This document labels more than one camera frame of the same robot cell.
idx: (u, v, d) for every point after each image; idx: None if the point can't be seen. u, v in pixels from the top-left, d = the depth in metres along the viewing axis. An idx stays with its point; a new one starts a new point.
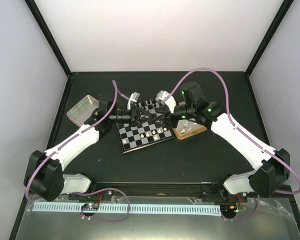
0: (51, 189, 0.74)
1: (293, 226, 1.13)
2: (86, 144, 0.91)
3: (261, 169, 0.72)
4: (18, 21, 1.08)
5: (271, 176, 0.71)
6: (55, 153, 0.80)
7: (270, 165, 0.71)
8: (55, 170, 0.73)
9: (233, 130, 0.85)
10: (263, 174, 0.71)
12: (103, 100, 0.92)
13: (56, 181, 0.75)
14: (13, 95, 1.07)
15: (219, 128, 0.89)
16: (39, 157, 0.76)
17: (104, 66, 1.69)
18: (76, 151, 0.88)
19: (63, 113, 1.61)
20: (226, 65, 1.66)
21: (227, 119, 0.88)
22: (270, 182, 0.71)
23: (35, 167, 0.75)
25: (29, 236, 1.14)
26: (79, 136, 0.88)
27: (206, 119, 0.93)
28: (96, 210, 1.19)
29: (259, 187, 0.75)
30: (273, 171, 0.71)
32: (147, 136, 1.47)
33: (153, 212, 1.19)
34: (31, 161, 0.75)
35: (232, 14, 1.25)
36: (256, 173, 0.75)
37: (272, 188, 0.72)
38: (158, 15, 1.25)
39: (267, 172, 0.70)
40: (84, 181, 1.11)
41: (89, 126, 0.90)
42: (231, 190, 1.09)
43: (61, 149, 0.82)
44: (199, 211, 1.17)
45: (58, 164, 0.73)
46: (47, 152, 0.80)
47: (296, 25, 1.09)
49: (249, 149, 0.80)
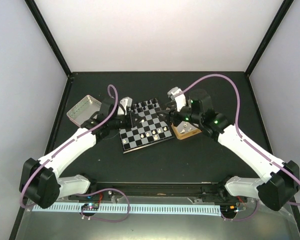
0: (45, 197, 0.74)
1: (293, 226, 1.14)
2: (83, 149, 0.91)
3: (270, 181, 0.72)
4: (17, 21, 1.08)
5: (280, 189, 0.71)
6: (49, 162, 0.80)
7: (279, 177, 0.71)
8: (48, 178, 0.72)
9: (240, 143, 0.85)
10: (272, 186, 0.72)
12: (106, 103, 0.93)
13: (50, 189, 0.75)
14: (12, 95, 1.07)
15: (224, 139, 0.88)
16: (33, 165, 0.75)
17: (104, 66, 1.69)
18: (72, 157, 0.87)
19: (63, 113, 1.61)
20: (226, 66, 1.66)
21: (234, 131, 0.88)
22: (280, 195, 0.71)
23: (29, 175, 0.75)
25: (29, 236, 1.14)
26: (74, 141, 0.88)
27: (212, 131, 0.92)
28: (96, 210, 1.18)
29: (270, 201, 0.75)
30: (282, 183, 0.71)
32: (147, 136, 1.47)
33: (153, 212, 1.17)
34: (25, 169, 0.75)
35: (232, 14, 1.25)
36: (265, 186, 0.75)
37: (281, 200, 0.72)
38: (159, 14, 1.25)
39: (276, 184, 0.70)
40: (83, 182, 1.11)
41: (85, 131, 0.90)
42: (232, 192, 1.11)
43: (55, 157, 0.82)
44: (199, 211, 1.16)
45: (51, 172, 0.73)
46: (41, 160, 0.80)
47: (296, 25, 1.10)
49: (256, 161, 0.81)
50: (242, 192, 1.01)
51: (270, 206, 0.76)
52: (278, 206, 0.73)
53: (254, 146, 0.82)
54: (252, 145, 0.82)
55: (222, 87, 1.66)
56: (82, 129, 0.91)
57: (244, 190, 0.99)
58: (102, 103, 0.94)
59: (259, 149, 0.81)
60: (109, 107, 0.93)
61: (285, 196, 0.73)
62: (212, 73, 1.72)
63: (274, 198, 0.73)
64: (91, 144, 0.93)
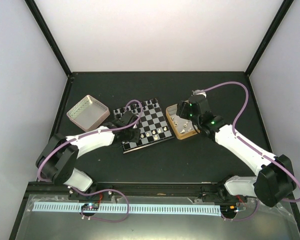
0: (61, 174, 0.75)
1: (293, 226, 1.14)
2: (101, 143, 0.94)
3: (261, 174, 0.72)
4: (18, 21, 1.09)
5: (272, 182, 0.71)
6: (75, 140, 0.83)
7: (270, 170, 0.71)
8: (72, 154, 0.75)
9: (234, 140, 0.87)
10: (263, 179, 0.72)
12: (129, 112, 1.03)
13: (68, 167, 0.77)
14: (12, 95, 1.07)
15: (221, 136, 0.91)
16: (60, 139, 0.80)
17: (104, 67, 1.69)
18: (90, 146, 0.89)
19: (63, 113, 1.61)
20: (226, 65, 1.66)
21: (229, 129, 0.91)
22: (270, 186, 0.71)
23: (54, 148, 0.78)
25: (29, 236, 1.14)
26: (97, 133, 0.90)
27: (210, 132, 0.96)
28: (96, 210, 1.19)
29: (263, 193, 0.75)
30: (273, 176, 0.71)
32: (147, 136, 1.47)
33: (153, 212, 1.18)
34: (52, 142, 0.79)
35: (232, 14, 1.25)
36: (257, 179, 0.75)
37: (274, 194, 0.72)
38: (159, 15, 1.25)
39: (267, 177, 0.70)
40: (86, 181, 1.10)
41: (108, 128, 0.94)
42: (231, 190, 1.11)
43: (81, 138, 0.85)
44: (199, 211, 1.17)
45: (75, 149, 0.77)
46: (68, 137, 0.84)
47: (296, 26, 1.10)
49: (249, 155, 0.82)
50: (242, 191, 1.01)
51: (265, 201, 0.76)
52: (272, 199, 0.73)
53: (246, 142, 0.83)
54: (245, 141, 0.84)
55: (223, 87, 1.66)
56: (105, 127, 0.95)
57: (244, 189, 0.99)
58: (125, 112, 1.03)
59: (252, 145, 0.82)
60: (131, 118, 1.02)
61: (280, 190, 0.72)
62: (212, 73, 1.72)
63: (268, 192, 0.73)
64: (107, 142, 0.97)
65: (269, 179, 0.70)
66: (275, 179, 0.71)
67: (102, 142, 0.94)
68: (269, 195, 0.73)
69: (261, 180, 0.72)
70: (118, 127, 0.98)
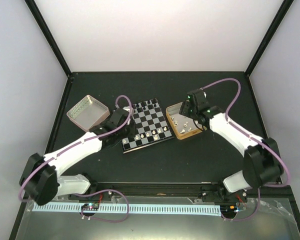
0: (43, 195, 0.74)
1: (293, 226, 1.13)
2: (89, 152, 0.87)
3: (246, 154, 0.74)
4: (18, 20, 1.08)
5: (256, 162, 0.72)
6: (53, 160, 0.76)
7: (254, 149, 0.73)
8: (49, 177, 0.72)
9: (226, 125, 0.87)
10: (248, 159, 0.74)
12: (119, 111, 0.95)
13: (49, 187, 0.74)
14: (12, 95, 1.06)
15: (214, 123, 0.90)
16: (38, 161, 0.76)
17: (104, 67, 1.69)
18: (76, 158, 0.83)
19: (63, 113, 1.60)
20: (226, 65, 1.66)
21: (222, 116, 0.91)
22: (255, 166, 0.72)
23: (33, 169, 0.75)
25: (29, 236, 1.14)
26: (81, 143, 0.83)
27: (205, 120, 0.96)
28: (96, 210, 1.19)
29: (251, 175, 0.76)
30: (258, 156, 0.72)
32: (147, 136, 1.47)
33: (153, 212, 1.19)
34: (30, 163, 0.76)
35: (232, 14, 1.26)
36: (244, 160, 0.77)
37: (260, 175, 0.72)
38: (159, 14, 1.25)
39: (252, 156, 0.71)
40: (83, 183, 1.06)
41: (94, 135, 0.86)
42: (230, 188, 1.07)
43: (60, 156, 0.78)
44: (199, 211, 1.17)
45: (53, 170, 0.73)
46: (45, 157, 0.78)
47: (296, 25, 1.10)
49: (238, 138, 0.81)
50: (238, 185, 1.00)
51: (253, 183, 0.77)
52: (258, 181, 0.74)
53: (237, 127, 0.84)
54: (236, 128, 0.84)
55: (223, 87, 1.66)
56: (91, 133, 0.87)
57: (239, 183, 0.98)
58: (115, 111, 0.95)
59: (242, 129, 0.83)
60: (121, 117, 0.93)
61: (266, 172, 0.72)
62: (212, 73, 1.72)
63: (254, 173, 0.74)
64: (96, 149, 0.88)
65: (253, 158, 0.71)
66: (260, 159, 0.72)
67: (90, 150, 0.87)
68: (255, 176, 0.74)
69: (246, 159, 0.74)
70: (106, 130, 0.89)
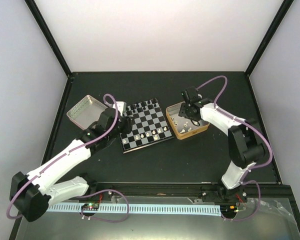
0: (31, 213, 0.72)
1: (293, 226, 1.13)
2: (77, 162, 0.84)
3: (229, 132, 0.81)
4: (18, 20, 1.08)
5: (238, 138, 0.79)
6: (37, 178, 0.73)
7: (237, 128, 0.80)
8: (33, 198, 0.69)
9: (213, 111, 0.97)
10: (232, 137, 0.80)
12: (105, 114, 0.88)
13: (36, 206, 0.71)
14: (12, 95, 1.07)
15: (204, 111, 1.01)
16: (21, 180, 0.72)
17: (104, 67, 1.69)
18: (63, 171, 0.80)
19: (63, 113, 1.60)
20: (226, 65, 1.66)
21: (211, 105, 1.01)
22: (238, 142, 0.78)
23: (17, 189, 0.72)
25: (29, 236, 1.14)
26: (67, 155, 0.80)
27: (197, 111, 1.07)
28: (96, 210, 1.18)
29: (235, 155, 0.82)
30: (240, 133, 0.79)
32: (147, 136, 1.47)
33: (153, 212, 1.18)
34: (13, 182, 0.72)
35: (232, 15, 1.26)
36: (229, 140, 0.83)
37: (242, 151, 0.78)
38: (159, 15, 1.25)
39: (234, 132, 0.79)
40: (80, 187, 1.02)
41: (80, 144, 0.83)
42: (229, 185, 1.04)
43: (44, 172, 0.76)
44: (199, 211, 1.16)
45: (37, 190, 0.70)
46: (30, 175, 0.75)
47: (296, 25, 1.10)
49: (224, 121, 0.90)
50: (233, 177, 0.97)
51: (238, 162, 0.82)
52: (241, 158, 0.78)
53: (223, 112, 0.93)
54: (223, 113, 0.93)
55: (223, 87, 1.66)
56: (78, 141, 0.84)
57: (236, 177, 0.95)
58: (102, 114, 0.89)
59: (228, 114, 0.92)
60: (109, 119, 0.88)
61: (247, 150, 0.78)
62: (212, 73, 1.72)
63: (237, 150, 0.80)
64: (85, 157, 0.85)
65: (235, 134, 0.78)
66: (242, 137, 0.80)
67: (79, 160, 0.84)
68: (238, 153, 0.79)
69: (230, 138, 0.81)
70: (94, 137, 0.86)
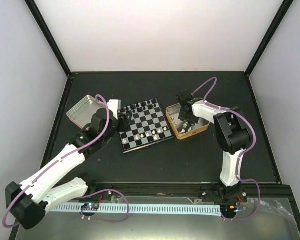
0: (27, 223, 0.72)
1: (293, 226, 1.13)
2: (71, 168, 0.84)
3: (215, 119, 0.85)
4: (17, 20, 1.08)
5: (223, 124, 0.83)
6: (30, 188, 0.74)
7: (223, 115, 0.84)
8: (26, 208, 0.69)
9: (202, 105, 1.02)
10: (217, 124, 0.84)
12: (97, 116, 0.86)
13: (31, 216, 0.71)
14: (12, 95, 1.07)
15: (194, 107, 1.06)
16: (14, 191, 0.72)
17: (104, 67, 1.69)
18: (57, 178, 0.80)
19: (63, 113, 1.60)
20: (226, 65, 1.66)
21: (200, 100, 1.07)
22: (223, 128, 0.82)
23: (12, 199, 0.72)
25: (30, 236, 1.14)
26: (59, 162, 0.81)
27: (189, 109, 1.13)
28: (96, 210, 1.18)
29: (222, 141, 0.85)
30: (225, 119, 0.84)
32: (147, 136, 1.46)
33: (153, 212, 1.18)
34: (7, 192, 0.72)
35: (232, 15, 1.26)
36: (215, 127, 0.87)
37: (228, 137, 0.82)
38: (159, 14, 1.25)
39: (219, 119, 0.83)
40: (79, 189, 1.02)
41: (73, 150, 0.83)
42: (226, 182, 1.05)
43: (37, 181, 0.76)
44: (199, 211, 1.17)
45: (30, 201, 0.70)
46: (23, 185, 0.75)
47: (296, 25, 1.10)
49: (211, 112, 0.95)
50: (229, 172, 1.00)
51: (225, 148, 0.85)
52: (227, 144, 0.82)
53: (211, 105, 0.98)
54: (210, 106, 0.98)
55: (223, 87, 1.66)
56: (71, 147, 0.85)
57: (231, 169, 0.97)
58: (94, 116, 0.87)
59: (214, 106, 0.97)
60: (101, 121, 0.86)
61: (233, 135, 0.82)
62: (212, 73, 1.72)
63: (223, 136, 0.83)
64: (80, 161, 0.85)
65: (220, 120, 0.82)
66: (227, 123, 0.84)
67: (73, 165, 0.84)
68: (224, 139, 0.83)
69: (216, 125, 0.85)
70: (88, 140, 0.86)
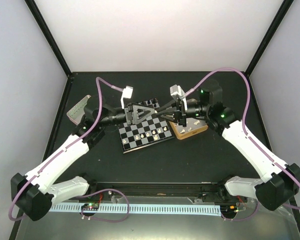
0: (34, 213, 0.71)
1: (293, 226, 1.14)
2: (76, 159, 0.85)
3: (270, 182, 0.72)
4: (17, 20, 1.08)
5: (279, 190, 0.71)
6: (35, 178, 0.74)
7: (279, 179, 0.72)
8: (33, 198, 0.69)
9: (245, 139, 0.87)
10: (271, 187, 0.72)
12: (88, 108, 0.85)
13: (39, 205, 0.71)
14: (13, 95, 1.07)
15: (229, 134, 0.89)
16: (20, 182, 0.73)
17: (104, 66, 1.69)
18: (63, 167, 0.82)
19: (63, 113, 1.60)
20: (226, 65, 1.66)
21: (239, 127, 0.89)
22: (277, 194, 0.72)
23: (17, 190, 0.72)
25: (29, 236, 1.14)
26: (64, 152, 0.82)
27: (218, 125, 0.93)
28: (96, 210, 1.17)
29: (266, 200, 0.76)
30: (282, 185, 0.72)
32: (147, 136, 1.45)
33: (153, 211, 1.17)
34: (13, 184, 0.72)
35: (231, 15, 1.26)
36: (263, 186, 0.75)
37: (278, 201, 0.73)
38: (158, 15, 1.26)
39: (276, 185, 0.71)
40: (81, 186, 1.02)
41: (76, 139, 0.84)
42: (231, 191, 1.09)
43: (42, 171, 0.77)
44: (199, 211, 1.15)
45: (37, 190, 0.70)
46: (28, 176, 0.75)
47: (296, 26, 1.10)
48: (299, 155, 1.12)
49: (259, 160, 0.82)
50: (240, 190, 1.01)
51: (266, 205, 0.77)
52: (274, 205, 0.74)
53: (257, 144, 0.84)
54: (257, 145, 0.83)
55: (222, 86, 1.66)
56: (74, 137, 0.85)
57: (243, 189, 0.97)
58: (86, 108, 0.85)
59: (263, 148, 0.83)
60: (94, 112, 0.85)
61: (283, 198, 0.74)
62: (212, 73, 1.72)
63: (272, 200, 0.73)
64: (83, 151, 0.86)
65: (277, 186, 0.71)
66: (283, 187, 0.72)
67: (78, 154, 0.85)
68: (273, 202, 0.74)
69: (268, 187, 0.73)
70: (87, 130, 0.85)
